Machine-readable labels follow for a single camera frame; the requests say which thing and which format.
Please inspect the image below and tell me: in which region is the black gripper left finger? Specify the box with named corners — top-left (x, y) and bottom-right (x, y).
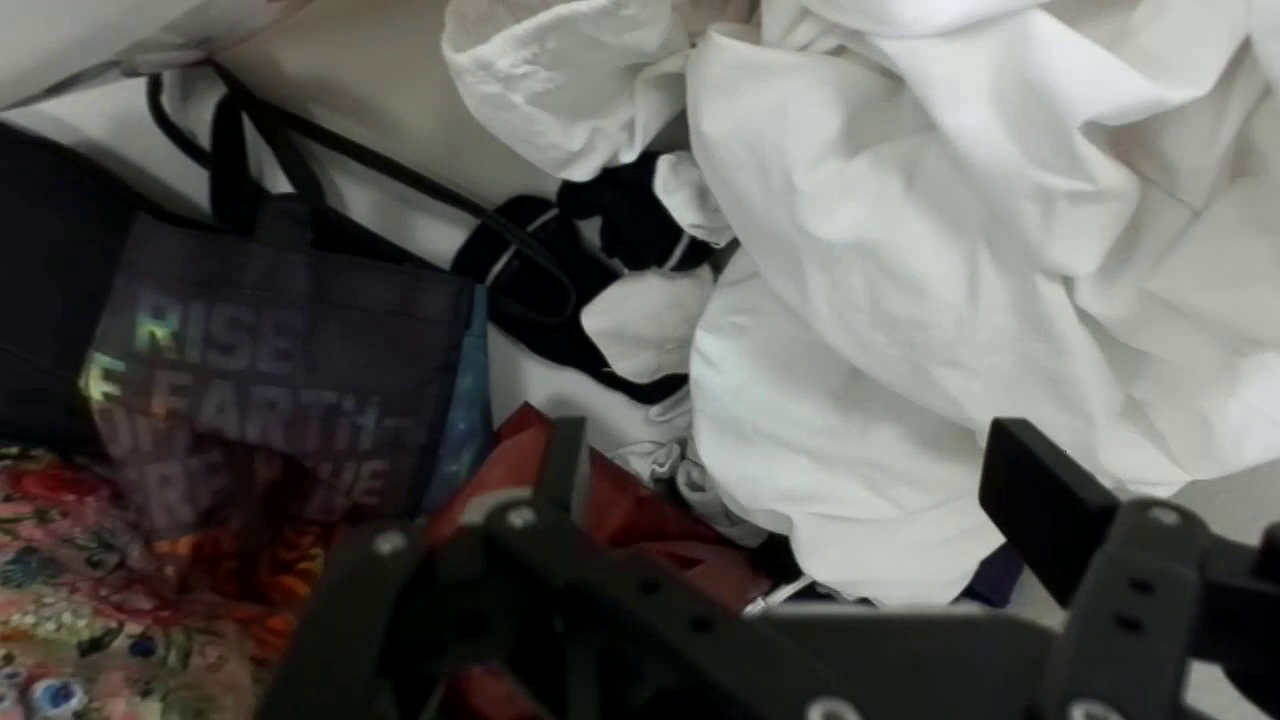
top-left (253, 413), bottom-right (830, 720)

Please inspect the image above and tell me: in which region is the white cloth garment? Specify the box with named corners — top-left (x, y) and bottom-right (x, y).
top-left (0, 0), bottom-right (1280, 618)

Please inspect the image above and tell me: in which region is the dark printed tote bag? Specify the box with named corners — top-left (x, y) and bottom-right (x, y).
top-left (74, 63), bottom-right (593, 538)

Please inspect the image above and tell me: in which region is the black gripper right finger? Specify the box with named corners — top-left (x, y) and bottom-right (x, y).
top-left (974, 413), bottom-right (1280, 720)

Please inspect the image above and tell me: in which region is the black strappy garment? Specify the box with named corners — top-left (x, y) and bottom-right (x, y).
top-left (453, 150), bottom-right (738, 408)

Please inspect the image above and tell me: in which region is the dark red cloth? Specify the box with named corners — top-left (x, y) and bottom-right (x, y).
top-left (424, 401), bottom-right (779, 618)

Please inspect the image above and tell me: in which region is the pink floral tote bag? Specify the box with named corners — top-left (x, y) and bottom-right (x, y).
top-left (0, 446), bottom-right (344, 720)

